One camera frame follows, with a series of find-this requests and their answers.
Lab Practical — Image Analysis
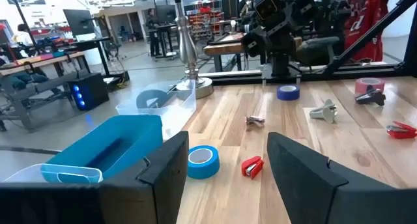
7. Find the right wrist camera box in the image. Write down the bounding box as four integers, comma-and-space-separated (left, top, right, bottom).
254, 0, 279, 21

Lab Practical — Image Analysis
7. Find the pink tape roll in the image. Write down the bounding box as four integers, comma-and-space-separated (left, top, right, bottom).
354, 77, 386, 96

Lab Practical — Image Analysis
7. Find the silver lamp with white shade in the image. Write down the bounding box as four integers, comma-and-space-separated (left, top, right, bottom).
168, 0, 214, 100

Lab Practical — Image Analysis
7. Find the shelf with red bins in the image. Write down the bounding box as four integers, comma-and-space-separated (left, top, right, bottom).
186, 0, 226, 42

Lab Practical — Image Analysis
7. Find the dark blue tape roll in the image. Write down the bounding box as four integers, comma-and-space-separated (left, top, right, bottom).
276, 84, 301, 102

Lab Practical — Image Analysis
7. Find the wooden workbench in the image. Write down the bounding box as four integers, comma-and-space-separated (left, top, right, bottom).
203, 31, 304, 72

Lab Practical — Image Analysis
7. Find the black stand pole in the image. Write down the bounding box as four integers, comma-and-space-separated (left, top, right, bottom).
6, 0, 39, 51

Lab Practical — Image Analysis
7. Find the black computer tower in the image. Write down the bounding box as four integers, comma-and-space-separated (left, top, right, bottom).
66, 72, 110, 112

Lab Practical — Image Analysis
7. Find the red jacket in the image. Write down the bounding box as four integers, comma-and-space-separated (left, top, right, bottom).
343, 0, 390, 63

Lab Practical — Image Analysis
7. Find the person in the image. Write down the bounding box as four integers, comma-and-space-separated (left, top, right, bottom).
145, 8, 163, 58
12, 23, 34, 46

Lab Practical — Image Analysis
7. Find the clear plastic bin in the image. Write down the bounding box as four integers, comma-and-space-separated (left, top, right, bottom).
1, 163, 104, 185
115, 79, 197, 141

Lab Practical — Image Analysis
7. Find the black staple remover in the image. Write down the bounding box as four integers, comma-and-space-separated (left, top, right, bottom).
354, 85, 387, 107

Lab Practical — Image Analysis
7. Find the black rolling desk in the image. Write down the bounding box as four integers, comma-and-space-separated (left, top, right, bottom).
148, 23, 179, 61

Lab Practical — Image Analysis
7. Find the light blue tape roll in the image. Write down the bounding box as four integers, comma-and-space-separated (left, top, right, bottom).
187, 145, 221, 180

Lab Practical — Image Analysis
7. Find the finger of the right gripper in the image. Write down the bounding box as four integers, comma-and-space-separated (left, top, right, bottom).
241, 31, 272, 58
293, 0, 319, 23

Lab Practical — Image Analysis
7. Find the red stapler with metal jaw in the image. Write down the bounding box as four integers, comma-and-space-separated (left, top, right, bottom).
386, 120, 417, 140

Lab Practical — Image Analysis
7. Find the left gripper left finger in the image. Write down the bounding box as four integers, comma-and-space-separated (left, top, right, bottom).
0, 130, 190, 224

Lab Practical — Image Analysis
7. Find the blue plastic bin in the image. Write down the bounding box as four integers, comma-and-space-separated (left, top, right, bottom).
45, 115, 164, 181

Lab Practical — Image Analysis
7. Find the black monitor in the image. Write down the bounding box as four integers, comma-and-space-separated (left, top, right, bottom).
155, 3, 177, 23

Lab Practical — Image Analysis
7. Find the black aluminium rig frame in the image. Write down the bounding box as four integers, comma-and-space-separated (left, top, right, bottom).
198, 0, 417, 87

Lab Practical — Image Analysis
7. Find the wooden bench table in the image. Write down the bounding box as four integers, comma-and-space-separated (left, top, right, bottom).
0, 50, 87, 78

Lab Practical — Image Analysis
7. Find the black monitor on arm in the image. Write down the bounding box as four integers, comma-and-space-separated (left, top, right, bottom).
63, 8, 96, 37

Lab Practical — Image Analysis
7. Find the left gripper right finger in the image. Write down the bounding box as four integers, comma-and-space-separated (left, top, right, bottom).
266, 132, 417, 224

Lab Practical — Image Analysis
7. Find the grey metal bench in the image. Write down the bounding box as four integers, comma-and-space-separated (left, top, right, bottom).
0, 72, 79, 132

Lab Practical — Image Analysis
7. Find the grey staple remover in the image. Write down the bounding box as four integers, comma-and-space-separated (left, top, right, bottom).
309, 98, 339, 124

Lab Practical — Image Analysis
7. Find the small red stapler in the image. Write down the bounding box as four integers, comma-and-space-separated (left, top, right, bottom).
240, 155, 265, 180

